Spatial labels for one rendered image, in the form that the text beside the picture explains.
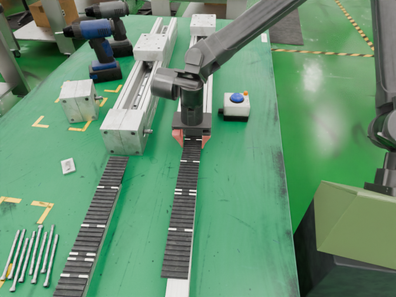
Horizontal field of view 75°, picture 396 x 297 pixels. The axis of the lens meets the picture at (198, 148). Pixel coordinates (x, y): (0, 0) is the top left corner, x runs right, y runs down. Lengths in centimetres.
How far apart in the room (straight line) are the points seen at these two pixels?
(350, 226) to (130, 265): 42
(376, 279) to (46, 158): 85
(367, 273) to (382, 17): 51
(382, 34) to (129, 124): 59
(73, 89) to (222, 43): 50
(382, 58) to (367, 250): 37
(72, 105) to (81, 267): 50
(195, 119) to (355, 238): 42
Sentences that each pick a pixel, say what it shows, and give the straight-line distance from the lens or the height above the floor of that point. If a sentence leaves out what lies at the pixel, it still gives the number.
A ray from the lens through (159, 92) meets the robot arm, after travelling 65.
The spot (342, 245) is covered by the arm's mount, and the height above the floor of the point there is 82.
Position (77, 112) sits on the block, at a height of 82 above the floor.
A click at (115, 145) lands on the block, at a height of 82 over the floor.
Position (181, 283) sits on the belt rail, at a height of 81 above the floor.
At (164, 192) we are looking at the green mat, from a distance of 66.
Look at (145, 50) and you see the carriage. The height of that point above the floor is 90.
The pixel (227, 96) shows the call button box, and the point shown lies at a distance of 87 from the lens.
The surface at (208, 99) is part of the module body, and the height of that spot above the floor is 86.
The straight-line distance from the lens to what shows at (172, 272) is 53.
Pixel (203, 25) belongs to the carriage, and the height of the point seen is 90.
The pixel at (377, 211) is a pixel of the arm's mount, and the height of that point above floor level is 95.
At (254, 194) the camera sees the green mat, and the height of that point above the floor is 78.
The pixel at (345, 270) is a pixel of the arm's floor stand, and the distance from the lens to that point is 67.
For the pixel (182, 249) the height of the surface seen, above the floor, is 81.
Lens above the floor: 131
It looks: 44 degrees down
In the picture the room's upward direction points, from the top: straight up
